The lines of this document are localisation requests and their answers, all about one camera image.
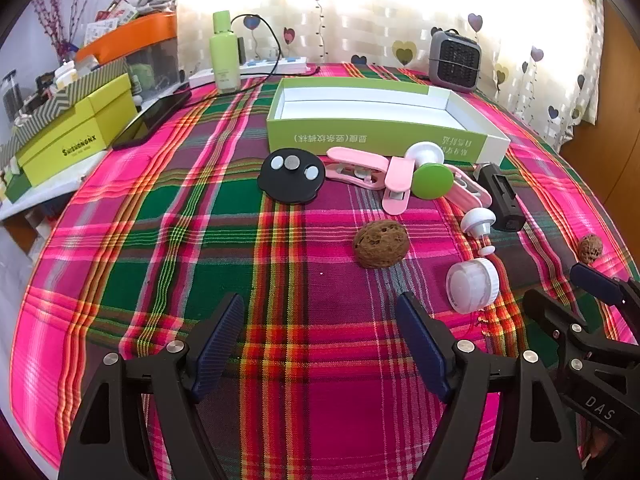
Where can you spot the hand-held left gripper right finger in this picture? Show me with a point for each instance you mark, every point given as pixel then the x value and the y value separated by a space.
pixel 424 345

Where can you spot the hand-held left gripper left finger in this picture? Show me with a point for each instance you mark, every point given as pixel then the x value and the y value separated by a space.
pixel 220 342

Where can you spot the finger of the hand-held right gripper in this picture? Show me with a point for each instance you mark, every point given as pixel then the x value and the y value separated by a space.
pixel 552 317
pixel 595 282

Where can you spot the small brown walnut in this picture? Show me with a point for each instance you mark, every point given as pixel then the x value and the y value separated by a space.
pixel 589 249

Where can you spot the large brown walnut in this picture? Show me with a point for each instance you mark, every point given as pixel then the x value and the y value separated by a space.
pixel 382 245

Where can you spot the small white knob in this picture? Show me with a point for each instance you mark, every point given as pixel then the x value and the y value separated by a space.
pixel 477 222

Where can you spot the black rectangular device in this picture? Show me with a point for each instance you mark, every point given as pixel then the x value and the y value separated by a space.
pixel 500 195

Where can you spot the short pink plastic clip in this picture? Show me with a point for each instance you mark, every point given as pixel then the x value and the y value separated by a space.
pixel 397 185

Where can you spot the green and white spool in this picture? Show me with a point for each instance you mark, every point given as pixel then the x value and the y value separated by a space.
pixel 432 182

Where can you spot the black round disc white dots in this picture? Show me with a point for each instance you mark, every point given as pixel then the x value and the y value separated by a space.
pixel 292 182

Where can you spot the green cardboard box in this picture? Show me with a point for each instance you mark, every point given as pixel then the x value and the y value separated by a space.
pixel 370 132

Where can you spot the plaid tablecloth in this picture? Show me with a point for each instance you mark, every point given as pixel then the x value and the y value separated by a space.
pixel 200 260

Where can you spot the brown wooden panel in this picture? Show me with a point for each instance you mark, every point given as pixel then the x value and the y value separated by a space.
pixel 617 160

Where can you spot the black smartphone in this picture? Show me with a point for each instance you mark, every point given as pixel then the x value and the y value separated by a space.
pixel 150 120

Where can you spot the yellow-green shoe box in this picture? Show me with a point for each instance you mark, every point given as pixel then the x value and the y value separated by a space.
pixel 75 135

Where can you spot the grey small fan heater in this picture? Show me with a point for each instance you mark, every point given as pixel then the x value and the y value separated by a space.
pixel 455 60

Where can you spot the white power strip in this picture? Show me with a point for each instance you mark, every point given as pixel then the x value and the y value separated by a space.
pixel 285 65

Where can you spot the clear plastic storage bin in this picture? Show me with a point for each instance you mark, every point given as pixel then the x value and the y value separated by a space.
pixel 155 65

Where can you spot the green lotion bottle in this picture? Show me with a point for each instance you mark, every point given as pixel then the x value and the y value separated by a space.
pixel 225 50

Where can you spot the grey chevron striped box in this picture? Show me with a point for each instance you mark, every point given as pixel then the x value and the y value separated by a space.
pixel 75 87

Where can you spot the orange bin lid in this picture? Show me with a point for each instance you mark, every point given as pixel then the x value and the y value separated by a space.
pixel 130 35

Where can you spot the heart print curtain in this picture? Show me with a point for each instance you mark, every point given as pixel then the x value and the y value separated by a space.
pixel 375 15

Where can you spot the printed paper packets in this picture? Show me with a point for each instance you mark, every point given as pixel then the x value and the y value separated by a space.
pixel 110 17

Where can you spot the purple flower branches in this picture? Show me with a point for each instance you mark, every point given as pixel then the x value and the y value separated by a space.
pixel 60 10

